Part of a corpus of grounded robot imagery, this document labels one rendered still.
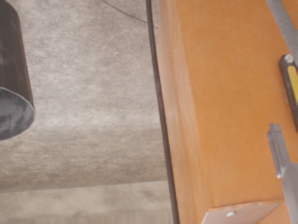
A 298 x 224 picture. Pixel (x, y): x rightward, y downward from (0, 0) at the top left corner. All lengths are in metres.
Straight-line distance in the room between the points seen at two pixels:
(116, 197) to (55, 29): 1.39
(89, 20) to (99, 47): 0.14
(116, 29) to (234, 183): 0.69
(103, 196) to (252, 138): 1.81
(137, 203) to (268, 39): 1.76
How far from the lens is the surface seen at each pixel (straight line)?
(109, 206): 2.53
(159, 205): 2.55
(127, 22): 1.31
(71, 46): 1.39
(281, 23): 0.74
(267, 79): 0.85
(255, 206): 0.76
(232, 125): 0.80
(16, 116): 1.26
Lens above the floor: 0.78
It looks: 26 degrees down
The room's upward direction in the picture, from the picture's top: 173 degrees clockwise
